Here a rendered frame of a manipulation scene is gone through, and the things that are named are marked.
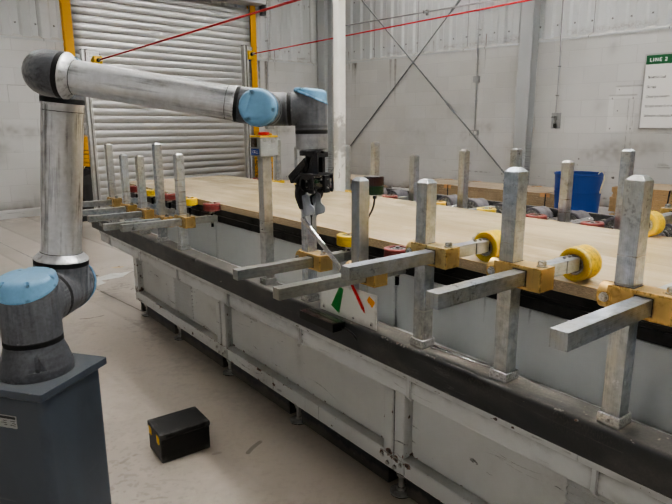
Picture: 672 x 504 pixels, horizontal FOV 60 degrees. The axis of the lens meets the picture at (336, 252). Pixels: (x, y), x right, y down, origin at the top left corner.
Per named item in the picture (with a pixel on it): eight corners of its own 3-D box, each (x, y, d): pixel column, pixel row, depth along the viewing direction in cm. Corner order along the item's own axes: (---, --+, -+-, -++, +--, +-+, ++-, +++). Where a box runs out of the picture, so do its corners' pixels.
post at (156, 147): (161, 242, 282) (154, 142, 271) (158, 241, 284) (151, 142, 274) (168, 242, 284) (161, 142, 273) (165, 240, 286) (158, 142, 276)
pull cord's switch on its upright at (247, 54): (253, 202, 424) (247, 43, 400) (243, 200, 435) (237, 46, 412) (262, 201, 429) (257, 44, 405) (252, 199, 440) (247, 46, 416)
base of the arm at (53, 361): (39, 388, 147) (35, 351, 145) (-20, 379, 153) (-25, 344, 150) (89, 359, 165) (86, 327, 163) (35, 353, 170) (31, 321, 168)
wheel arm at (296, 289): (279, 304, 143) (279, 287, 142) (272, 301, 145) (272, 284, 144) (406, 276, 169) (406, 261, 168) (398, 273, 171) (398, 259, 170)
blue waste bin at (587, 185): (588, 238, 646) (594, 173, 631) (540, 231, 687) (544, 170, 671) (609, 231, 686) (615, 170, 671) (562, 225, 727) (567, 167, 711)
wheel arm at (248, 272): (238, 284, 163) (237, 269, 162) (232, 281, 166) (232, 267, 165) (356, 261, 189) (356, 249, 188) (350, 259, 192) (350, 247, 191)
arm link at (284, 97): (242, 90, 152) (289, 89, 152) (249, 92, 163) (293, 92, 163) (243, 127, 154) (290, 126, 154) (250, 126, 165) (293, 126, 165)
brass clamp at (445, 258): (443, 270, 135) (444, 249, 134) (403, 260, 145) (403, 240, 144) (461, 266, 139) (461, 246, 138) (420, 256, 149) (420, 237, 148)
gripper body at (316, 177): (312, 196, 158) (311, 151, 156) (294, 193, 165) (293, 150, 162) (334, 194, 163) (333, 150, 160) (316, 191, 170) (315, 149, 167)
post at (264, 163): (266, 285, 204) (261, 156, 195) (258, 282, 208) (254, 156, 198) (276, 283, 207) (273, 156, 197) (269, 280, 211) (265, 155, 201)
